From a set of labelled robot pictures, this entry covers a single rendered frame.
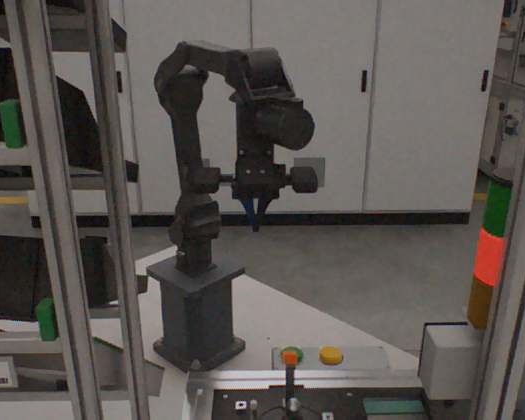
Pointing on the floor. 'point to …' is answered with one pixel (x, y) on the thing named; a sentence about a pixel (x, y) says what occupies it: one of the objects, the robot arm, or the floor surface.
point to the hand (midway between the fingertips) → (255, 211)
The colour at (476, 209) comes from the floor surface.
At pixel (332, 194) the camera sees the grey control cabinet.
